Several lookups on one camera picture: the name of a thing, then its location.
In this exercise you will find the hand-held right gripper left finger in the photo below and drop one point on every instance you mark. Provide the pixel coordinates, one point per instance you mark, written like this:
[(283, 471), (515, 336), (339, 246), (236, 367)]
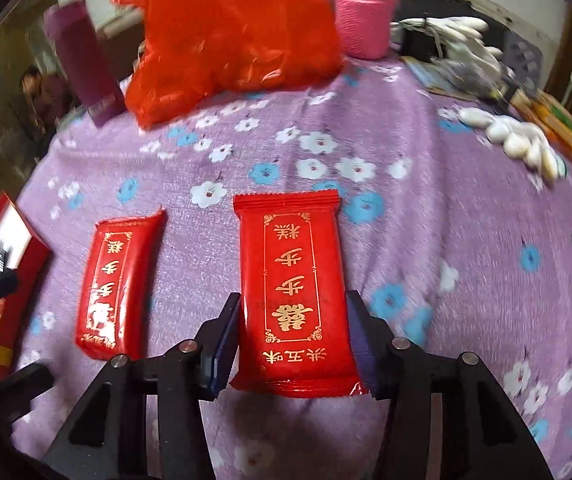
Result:
[(221, 350)]

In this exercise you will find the pink bottle with knitted sleeve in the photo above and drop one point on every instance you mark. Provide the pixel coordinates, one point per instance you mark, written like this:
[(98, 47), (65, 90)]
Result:
[(363, 15)]

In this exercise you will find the red plastic bag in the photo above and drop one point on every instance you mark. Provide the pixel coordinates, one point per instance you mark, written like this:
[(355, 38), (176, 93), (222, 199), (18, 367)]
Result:
[(236, 30)]

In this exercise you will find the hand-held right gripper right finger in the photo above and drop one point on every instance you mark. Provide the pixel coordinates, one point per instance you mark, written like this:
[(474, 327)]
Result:
[(366, 355)]

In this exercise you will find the red gold-print snack packet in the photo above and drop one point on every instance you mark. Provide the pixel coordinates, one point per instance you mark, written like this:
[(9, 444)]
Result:
[(116, 285), (291, 270)]

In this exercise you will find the red gift box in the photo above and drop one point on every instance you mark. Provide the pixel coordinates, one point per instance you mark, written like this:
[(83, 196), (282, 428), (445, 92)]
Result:
[(33, 260)]

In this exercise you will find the purple thermos bottle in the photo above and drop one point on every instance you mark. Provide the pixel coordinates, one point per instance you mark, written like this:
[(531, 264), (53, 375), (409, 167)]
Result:
[(86, 60)]

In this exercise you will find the yellow green packet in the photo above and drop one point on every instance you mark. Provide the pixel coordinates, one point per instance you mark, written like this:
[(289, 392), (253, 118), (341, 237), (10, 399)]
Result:
[(556, 120)]

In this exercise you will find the dark plastic bag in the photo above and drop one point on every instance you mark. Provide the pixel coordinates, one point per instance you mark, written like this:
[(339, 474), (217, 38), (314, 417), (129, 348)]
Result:
[(453, 77)]

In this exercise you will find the white work gloves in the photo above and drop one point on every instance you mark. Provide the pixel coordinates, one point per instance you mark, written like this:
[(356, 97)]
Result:
[(461, 35)]

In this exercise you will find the purple floral tablecloth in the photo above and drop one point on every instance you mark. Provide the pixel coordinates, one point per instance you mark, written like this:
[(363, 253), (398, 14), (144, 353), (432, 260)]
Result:
[(416, 240)]

